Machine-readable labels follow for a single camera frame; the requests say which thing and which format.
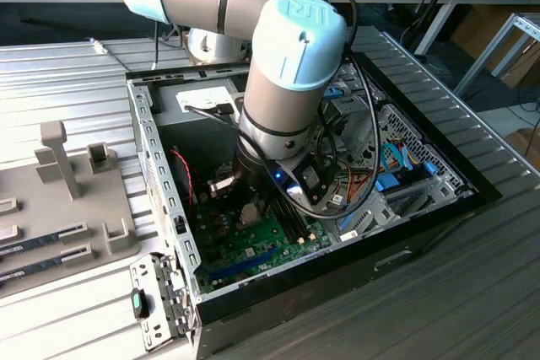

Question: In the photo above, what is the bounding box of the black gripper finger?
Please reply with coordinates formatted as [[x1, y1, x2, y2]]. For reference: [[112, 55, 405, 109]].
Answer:
[[205, 174, 238, 200]]

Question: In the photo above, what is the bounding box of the CPU with silver top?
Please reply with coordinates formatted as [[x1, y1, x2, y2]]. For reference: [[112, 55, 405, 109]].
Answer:
[[236, 202, 262, 231]]

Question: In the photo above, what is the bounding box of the grey power supply unit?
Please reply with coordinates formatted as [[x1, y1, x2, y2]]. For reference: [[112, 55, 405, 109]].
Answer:
[[151, 78, 248, 175]]

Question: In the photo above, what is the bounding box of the black RAM slot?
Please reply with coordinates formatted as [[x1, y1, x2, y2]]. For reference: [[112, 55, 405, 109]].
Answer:
[[272, 201, 301, 244], [281, 199, 311, 241]]

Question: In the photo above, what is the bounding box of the green motherboard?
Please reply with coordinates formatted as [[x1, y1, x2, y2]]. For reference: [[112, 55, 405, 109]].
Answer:
[[192, 161, 338, 296]]

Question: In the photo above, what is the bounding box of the blue expansion slot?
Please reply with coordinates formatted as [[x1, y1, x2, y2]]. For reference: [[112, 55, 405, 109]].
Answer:
[[208, 247, 280, 282]]

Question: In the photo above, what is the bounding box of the blue plastic card latch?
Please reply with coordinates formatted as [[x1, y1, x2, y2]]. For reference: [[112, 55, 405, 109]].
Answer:
[[338, 203, 369, 230]]

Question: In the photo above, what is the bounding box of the grey metal drive cage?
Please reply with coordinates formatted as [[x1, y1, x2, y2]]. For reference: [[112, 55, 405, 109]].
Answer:
[[320, 62, 387, 159]]

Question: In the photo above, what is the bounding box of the large blue disk carrier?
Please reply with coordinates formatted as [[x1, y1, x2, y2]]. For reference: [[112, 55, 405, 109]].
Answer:
[[323, 84, 345, 102]]

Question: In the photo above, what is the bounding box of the black open PC case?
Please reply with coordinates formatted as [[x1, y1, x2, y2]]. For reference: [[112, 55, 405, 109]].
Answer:
[[125, 51, 503, 359]]

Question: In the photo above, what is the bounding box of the grey metal disk bay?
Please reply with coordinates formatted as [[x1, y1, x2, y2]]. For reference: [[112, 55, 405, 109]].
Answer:
[[337, 168, 476, 245]]

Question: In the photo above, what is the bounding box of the black latch teal button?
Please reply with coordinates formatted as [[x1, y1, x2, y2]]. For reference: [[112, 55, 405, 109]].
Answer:
[[130, 287, 152, 320]]

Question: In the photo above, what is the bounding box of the grey parts rack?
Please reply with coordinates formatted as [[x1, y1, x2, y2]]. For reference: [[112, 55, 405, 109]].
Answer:
[[0, 120, 143, 298]]

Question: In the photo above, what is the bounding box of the dark RAM stick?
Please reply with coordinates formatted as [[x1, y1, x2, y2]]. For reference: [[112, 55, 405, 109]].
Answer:
[[0, 256, 68, 284], [0, 231, 64, 256]]

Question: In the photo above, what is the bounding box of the brown cardboard carton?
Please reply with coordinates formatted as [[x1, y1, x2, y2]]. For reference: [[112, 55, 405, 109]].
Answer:
[[504, 126, 540, 165]]

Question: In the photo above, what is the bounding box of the brown cardboard sheet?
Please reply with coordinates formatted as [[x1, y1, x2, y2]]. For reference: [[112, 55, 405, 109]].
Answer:
[[489, 39, 540, 89]]

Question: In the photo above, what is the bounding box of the red black twisted wire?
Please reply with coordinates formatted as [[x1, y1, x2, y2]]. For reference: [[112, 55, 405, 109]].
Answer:
[[170, 145, 199, 207]]

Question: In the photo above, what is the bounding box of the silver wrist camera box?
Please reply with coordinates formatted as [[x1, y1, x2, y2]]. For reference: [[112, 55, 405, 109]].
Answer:
[[285, 180, 326, 212]]

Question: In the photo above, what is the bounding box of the black camera bracket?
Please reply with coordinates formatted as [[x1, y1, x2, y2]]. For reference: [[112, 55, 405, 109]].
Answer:
[[276, 156, 340, 209]]

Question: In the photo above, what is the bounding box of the orange wire bundle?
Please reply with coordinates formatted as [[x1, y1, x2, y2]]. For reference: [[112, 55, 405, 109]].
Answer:
[[337, 161, 379, 209]]

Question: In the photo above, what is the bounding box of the silver rear slot bracket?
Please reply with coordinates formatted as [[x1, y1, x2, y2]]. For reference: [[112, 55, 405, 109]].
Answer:
[[128, 251, 199, 353]]

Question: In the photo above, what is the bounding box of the blue flat data wire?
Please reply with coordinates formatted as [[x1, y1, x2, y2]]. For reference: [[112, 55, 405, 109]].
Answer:
[[379, 142, 413, 172]]

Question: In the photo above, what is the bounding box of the grey cable white plug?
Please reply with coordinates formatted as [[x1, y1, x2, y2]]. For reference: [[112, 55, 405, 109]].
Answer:
[[86, 37, 130, 71]]

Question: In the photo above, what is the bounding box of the aluminium profile frame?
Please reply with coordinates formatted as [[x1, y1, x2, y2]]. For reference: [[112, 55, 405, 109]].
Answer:
[[453, 12, 540, 102]]

